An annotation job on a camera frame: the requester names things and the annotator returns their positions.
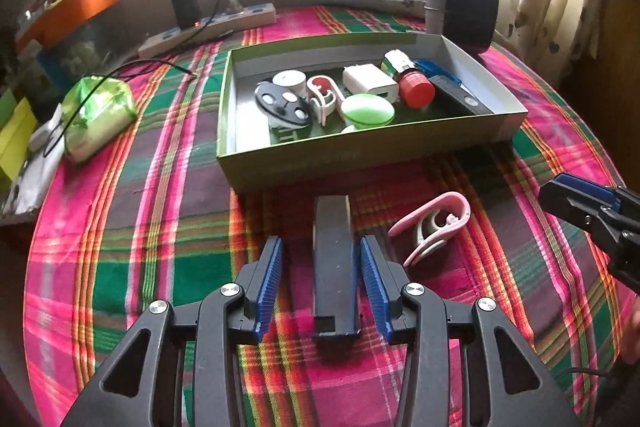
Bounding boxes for black bar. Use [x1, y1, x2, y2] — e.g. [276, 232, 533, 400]
[312, 195, 360, 343]

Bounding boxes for pink white clip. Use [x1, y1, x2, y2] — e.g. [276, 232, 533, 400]
[387, 192, 471, 269]
[306, 75, 345, 127]

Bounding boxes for black power bank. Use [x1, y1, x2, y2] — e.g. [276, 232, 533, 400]
[428, 75, 494, 116]

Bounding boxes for brown jar red lid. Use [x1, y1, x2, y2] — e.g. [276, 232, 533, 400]
[381, 49, 436, 109]

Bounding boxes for green grey cardboard box tray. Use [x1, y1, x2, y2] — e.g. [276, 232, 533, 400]
[217, 32, 528, 193]

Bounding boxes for blue transparent usb tester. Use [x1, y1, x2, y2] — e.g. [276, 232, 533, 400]
[414, 58, 462, 87]

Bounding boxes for black round three-button remote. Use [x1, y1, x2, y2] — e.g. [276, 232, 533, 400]
[254, 81, 311, 130]

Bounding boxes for green white suction holder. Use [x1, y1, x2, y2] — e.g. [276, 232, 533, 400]
[341, 93, 395, 131]

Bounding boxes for white round cap device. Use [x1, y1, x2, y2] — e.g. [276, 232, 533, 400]
[272, 69, 307, 98]

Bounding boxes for white usb charger block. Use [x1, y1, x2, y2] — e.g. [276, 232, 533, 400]
[342, 64, 399, 104]

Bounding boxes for person right hand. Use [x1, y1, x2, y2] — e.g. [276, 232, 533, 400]
[620, 310, 640, 365]

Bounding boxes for plaid pink green tablecloth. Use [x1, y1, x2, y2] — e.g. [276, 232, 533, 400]
[23, 5, 634, 426]

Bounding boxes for grey black fan heater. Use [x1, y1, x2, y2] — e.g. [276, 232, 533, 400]
[424, 0, 499, 55]

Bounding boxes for green wet wipes pack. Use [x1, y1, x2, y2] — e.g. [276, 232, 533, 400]
[62, 76, 138, 164]

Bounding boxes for yellow green boxes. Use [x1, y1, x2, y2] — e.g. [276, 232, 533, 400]
[0, 89, 37, 188]

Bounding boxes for white power strip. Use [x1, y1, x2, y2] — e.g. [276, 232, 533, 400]
[138, 3, 277, 58]

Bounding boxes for black plugged charger adapter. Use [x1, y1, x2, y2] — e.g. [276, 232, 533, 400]
[171, 0, 202, 30]

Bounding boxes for orange storage bin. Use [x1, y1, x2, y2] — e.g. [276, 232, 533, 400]
[15, 0, 119, 54]

